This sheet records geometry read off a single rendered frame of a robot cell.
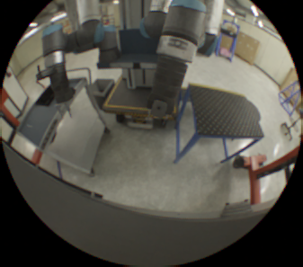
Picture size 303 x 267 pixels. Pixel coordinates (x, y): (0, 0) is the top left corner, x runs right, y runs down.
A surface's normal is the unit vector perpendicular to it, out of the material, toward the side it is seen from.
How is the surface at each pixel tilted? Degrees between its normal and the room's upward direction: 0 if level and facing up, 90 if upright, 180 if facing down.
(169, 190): 0
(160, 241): 23
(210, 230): 35
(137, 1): 90
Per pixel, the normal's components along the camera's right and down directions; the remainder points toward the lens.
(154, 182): 0.01, -0.62
